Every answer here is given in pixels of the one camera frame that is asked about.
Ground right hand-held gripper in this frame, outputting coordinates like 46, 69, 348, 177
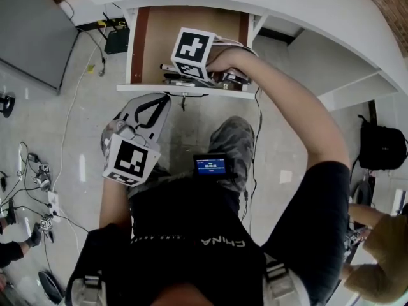
170, 27, 221, 87

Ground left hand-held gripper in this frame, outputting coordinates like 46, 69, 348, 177
101, 93, 173, 187

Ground black item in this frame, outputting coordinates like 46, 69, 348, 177
163, 71, 196, 87

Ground white drawer with brown bottom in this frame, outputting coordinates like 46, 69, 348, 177
116, 6, 259, 100

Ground dark pouch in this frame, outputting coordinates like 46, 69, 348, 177
219, 70, 251, 92

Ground person's left forearm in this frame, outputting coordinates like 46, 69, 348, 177
99, 170, 135, 230

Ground person's right forearm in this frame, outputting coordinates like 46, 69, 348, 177
235, 48, 351, 175

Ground another person's forearm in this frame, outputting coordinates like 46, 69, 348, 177
0, 240, 26, 269

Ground white desk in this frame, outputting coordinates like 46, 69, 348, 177
91, 0, 408, 113

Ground person's right hand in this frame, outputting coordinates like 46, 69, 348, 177
207, 48, 252, 73

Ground black router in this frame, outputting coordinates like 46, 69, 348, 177
102, 11, 131, 55

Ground small display device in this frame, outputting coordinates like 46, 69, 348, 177
193, 153, 236, 180

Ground person's camouflage trousers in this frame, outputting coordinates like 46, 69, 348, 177
127, 115, 256, 200

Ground spare hand-held gripper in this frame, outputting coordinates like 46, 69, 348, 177
31, 163, 52, 191
40, 214, 55, 244

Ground white power strip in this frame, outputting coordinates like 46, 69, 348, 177
47, 191, 61, 223

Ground person's black shirt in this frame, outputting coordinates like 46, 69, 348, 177
65, 161, 351, 306

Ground black stool base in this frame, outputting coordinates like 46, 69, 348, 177
0, 91, 16, 119

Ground grey panel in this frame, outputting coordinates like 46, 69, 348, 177
0, 0, 80, 96

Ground black round object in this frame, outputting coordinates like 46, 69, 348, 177
37, 269, 66, 304

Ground black backpack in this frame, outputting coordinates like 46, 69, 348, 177
350, 114, 408, 171

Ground white gripper cables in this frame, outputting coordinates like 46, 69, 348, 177
213, 35, 256, 55

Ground long white cable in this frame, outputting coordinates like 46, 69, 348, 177
50, 33, 98, 193

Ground thin black cable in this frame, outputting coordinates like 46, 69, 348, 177
242, 86, 264, 222

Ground grey harness strap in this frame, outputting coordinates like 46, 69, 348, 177
263, 259, 307, 306
72, 274, 106, 306

